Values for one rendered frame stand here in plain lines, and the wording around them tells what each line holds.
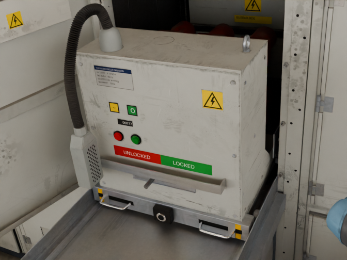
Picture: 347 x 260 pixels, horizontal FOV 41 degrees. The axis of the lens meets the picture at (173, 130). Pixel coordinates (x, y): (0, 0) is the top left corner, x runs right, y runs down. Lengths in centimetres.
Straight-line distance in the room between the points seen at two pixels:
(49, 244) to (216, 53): 75
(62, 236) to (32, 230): 97
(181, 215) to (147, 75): 46
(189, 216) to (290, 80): 50
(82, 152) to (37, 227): 113
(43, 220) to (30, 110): 93
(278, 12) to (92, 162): 101
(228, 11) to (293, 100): 75
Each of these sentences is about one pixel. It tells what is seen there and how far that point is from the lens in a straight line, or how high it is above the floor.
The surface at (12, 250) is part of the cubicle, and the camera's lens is 278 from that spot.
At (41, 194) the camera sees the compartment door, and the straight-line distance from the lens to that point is 166.
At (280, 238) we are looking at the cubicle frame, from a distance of 172.
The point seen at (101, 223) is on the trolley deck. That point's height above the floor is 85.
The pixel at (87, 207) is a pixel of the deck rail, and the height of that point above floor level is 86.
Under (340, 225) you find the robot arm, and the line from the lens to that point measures 86.
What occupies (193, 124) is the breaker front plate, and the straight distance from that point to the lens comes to 122.
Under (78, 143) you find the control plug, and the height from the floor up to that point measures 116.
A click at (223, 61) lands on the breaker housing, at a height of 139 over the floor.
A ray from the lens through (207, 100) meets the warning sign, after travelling 117.
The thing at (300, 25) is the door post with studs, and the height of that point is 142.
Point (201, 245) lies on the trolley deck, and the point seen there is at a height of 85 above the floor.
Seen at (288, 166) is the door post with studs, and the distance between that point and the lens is 152.
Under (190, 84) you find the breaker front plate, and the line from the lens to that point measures 117.
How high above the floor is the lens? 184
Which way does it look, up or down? 31 degrees down
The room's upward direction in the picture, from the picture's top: 5 degrees counter-clockwise
